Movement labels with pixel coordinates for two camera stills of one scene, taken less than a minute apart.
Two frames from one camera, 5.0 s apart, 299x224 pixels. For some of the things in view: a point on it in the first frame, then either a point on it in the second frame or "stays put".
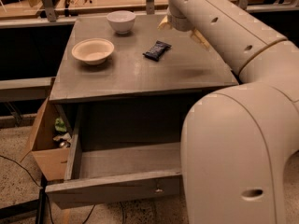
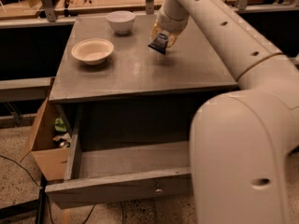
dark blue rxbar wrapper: x=158 y=49 → x=160 y=43
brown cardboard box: x=52 y=160 stays put
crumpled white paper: x=65 y=136 stays put
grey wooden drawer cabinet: x=140 y=94 stays put
